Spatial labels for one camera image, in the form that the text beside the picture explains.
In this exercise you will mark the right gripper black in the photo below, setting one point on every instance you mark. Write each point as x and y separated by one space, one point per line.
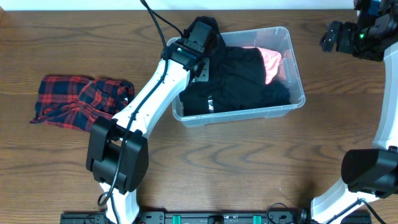
336 34

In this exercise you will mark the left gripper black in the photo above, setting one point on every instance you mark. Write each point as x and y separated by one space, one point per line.
196 69

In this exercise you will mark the large black garment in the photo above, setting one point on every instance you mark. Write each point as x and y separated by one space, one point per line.
236 74

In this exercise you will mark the coral pink printed t-shirt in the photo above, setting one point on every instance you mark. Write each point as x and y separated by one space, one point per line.
273 63

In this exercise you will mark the red navy plaid shirt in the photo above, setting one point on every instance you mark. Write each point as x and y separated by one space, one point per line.
75 102

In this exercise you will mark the black shirt with tape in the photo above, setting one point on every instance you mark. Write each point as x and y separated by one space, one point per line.
196 101

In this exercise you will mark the navy blue shirt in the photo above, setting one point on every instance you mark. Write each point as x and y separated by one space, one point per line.
275 94

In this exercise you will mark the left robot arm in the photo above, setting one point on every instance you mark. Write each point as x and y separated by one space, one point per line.
118 155

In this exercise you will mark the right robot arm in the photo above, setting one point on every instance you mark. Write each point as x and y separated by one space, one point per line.
367 175

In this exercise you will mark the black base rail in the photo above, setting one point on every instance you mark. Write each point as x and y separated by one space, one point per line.
275 216

